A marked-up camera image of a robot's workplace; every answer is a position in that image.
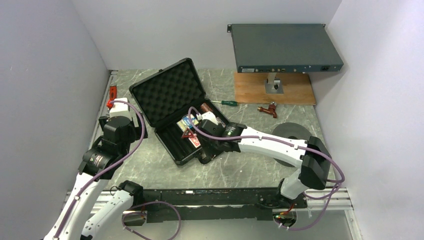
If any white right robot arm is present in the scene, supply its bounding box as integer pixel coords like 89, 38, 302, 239
195, 119, 331, 208

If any grey rack-mount network device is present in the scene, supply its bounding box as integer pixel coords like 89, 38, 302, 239
227, 23, 344, 73

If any metal device stand bracket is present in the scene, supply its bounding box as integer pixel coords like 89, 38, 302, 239
264, 72, 284, 94

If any red playing card deck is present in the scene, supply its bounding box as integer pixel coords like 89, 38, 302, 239
188, 136, 201, 148

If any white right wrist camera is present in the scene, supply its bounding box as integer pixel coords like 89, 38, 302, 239
196, 111, 219, 125

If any red triangle button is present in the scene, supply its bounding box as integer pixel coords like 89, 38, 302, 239
181, 127, 197, 139

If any red-handled adjustable wrench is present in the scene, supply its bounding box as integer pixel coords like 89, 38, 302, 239
109, 84, 118, 101

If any poker chip roll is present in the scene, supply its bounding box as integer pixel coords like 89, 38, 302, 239
215, 116, 227, 128
200, 103, 214, 113

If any plywood base board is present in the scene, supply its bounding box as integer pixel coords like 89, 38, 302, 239
234, 72, 317, 106

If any black foam-lined carrying case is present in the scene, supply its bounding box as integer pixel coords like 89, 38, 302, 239
129, 58, 229, 166

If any blue playing card deck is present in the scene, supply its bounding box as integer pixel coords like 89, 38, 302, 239
176, 114, 199, 132

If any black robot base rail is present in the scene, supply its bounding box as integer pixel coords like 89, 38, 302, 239
132, 187, 308, 223

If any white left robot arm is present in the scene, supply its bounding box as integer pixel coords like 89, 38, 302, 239
44, 112, 147, 240

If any green-handled screwdriver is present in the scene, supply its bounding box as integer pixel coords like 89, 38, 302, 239
211, 100, 239, 107

